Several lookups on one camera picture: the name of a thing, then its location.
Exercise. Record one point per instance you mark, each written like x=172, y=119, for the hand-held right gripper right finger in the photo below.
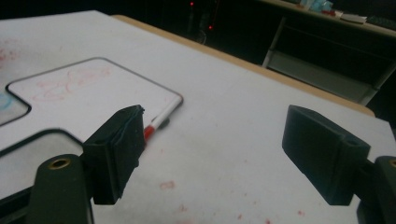
x=320, y=155

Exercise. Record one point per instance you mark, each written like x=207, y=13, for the pale blue items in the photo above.
x=316, y=4

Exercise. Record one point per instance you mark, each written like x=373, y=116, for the dark device with red lights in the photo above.
x=202, y=21

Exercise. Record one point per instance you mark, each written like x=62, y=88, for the dark keyboard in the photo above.
x=383, y=22

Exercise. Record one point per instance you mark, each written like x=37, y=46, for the white table sheet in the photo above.
x=233, y=124

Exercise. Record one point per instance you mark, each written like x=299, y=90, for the white metal frame desk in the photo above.
x=311, y=77

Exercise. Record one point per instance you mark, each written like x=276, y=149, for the white marker pen red cap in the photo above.
x=165, y=113

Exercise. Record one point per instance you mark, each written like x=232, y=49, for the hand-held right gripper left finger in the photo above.
x=115, y=155

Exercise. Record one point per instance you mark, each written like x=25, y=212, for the white paddle whiteboard black rim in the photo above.
x=93, y=93

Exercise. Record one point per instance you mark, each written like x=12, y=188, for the white book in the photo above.
x=353, y=18

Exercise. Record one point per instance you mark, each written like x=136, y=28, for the wooden table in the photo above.
x=218, y=54

